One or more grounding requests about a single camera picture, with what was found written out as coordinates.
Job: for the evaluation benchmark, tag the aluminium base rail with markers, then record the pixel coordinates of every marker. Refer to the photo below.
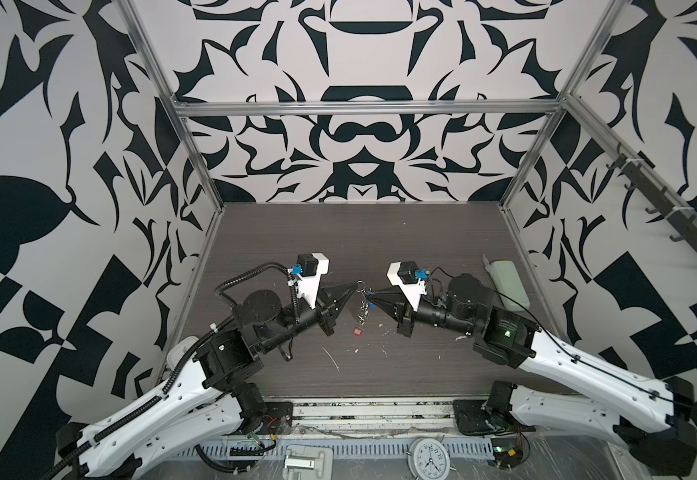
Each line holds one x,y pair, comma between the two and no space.
384,411

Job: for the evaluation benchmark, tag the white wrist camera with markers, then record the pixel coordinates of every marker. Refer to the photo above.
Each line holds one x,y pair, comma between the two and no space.
411,279
304,278

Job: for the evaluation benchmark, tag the blue plastic key tag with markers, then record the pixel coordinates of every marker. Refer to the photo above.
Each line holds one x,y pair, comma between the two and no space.
369,298

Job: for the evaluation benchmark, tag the white table clock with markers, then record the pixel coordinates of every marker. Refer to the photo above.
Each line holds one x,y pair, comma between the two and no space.
429,459

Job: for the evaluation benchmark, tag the small green circuit board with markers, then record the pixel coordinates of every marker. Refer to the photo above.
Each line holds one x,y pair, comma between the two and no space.
510,451

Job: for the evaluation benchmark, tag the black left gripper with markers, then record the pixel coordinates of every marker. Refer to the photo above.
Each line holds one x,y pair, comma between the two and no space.
325,299

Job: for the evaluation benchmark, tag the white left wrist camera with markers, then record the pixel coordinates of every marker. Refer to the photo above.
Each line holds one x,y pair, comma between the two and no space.
304,278

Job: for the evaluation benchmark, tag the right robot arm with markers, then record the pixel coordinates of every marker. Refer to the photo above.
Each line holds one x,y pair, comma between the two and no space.
650,418

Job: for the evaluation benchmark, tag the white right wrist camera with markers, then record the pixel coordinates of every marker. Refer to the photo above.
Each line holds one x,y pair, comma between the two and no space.
411,279

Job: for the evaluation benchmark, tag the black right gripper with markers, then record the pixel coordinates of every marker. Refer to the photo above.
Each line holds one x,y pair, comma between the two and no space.
405,311

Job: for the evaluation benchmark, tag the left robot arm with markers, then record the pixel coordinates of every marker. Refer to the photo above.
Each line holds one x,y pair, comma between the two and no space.
262,320

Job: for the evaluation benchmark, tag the white plastic hinge block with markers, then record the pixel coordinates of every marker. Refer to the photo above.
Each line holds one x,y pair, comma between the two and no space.
303,462

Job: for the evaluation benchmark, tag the mint green glasses case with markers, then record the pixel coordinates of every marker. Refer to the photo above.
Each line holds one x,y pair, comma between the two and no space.
506,278

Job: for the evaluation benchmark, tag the black wall hook rail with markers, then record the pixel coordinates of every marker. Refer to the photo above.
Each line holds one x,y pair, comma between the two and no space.
664,202

